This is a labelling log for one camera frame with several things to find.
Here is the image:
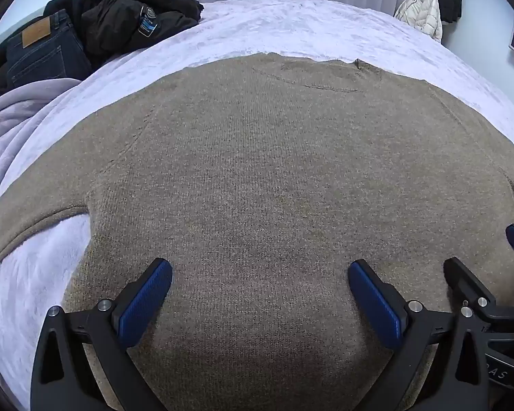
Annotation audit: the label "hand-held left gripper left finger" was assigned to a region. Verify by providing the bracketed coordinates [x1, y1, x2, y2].
[30, 258, 173, 411]

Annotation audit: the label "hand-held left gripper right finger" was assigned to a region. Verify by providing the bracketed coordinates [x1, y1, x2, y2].
[348, 259, 500, 411]

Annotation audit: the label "brown knit sweater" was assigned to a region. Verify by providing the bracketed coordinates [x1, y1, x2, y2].
[0, 51, 514, 411]

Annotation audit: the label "white puffer jacket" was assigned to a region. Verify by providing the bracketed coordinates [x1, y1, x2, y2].
[394, 0, 444, 43]

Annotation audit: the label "dark blue jeans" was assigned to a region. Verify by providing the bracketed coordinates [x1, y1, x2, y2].
[5, 9, 93, 89]

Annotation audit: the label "lavender fleece blanket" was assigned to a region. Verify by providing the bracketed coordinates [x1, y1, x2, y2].
[0, 0, 514, 411]

